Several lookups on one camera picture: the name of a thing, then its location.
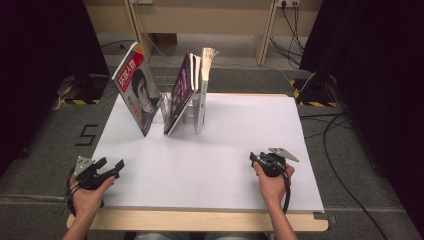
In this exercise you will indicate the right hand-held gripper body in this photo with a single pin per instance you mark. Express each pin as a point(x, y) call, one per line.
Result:
point(273, 165)

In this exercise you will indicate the white wall socket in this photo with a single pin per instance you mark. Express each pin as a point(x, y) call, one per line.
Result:
point(288, 2)
point(143, 1)

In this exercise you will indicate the yellow-black striped stand base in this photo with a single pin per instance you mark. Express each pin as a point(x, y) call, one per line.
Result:
point(316, 91)
point(90, 86)

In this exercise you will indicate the dark brown magazine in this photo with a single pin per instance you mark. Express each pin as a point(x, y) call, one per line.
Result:
point(138, 90)

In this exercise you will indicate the black curtain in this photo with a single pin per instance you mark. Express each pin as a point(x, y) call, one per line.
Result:
point(40, 50)
point(373, 50)

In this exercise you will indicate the purple magazine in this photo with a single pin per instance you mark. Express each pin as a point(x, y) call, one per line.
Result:
point(181, 93)

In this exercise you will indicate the beige wooden desk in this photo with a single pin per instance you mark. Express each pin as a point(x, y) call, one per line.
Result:
point(233, 20)

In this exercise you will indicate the person's left hand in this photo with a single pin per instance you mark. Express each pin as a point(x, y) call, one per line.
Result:
point(88, 201)

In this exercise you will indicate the clear acrylic book rack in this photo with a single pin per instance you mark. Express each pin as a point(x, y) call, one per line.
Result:
point(191, 110)

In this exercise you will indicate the person's right hand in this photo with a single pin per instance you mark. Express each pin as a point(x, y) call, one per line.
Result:
point(275, 188)

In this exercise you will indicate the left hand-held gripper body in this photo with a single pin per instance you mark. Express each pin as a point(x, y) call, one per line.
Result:
point(90, 176)

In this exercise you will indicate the person's legs in jeans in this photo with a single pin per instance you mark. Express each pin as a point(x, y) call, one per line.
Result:
point(173, 236)

